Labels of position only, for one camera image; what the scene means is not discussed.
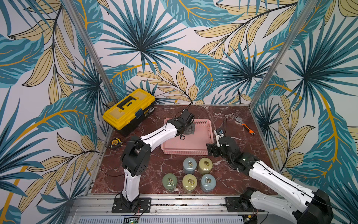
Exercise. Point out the right aluminium frame post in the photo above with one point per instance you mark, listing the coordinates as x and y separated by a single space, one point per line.
297 26

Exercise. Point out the dark green tea canister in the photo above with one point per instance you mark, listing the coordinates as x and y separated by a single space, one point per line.
169 182

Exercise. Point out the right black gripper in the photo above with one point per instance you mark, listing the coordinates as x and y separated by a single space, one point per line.
216 149

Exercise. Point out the aluminium front rail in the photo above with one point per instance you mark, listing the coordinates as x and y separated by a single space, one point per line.
174 209

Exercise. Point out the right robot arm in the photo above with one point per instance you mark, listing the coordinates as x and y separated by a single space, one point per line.
298 204

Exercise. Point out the aluminium frame post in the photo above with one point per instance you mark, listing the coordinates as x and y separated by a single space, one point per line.
74 15
297 26

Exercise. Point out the yellow-green tea canister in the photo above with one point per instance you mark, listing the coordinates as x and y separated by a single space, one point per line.
189 183
205 166

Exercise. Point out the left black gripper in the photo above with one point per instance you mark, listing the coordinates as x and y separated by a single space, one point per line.
191 128

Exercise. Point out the yellow black toolbox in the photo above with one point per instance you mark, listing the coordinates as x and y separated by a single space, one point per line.
126 115

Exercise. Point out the blue tea canister front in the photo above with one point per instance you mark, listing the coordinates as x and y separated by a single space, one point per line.
208 183

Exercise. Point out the yellow black tape measure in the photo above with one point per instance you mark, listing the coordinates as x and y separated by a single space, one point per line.
115 143

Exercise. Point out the blue tea canister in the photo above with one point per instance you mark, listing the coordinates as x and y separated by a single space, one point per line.
208 183
189 165

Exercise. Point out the yellow-green tea canister front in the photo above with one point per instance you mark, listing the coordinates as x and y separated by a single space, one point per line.
189 183

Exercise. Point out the blue tea canister back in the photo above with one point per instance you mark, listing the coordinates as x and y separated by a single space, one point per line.
189 165

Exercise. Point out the left aluminium frame post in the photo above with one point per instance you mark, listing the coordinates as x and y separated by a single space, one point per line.
74 15

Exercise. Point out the orange handled adjustable wrench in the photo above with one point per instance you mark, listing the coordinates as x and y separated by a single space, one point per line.
239 121

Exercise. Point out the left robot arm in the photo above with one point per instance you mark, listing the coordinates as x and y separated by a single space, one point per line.
136 155

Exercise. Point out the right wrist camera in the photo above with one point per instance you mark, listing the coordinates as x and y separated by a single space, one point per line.
218 134

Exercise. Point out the pink perforated plastic basket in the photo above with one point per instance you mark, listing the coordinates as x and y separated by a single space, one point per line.
193 144

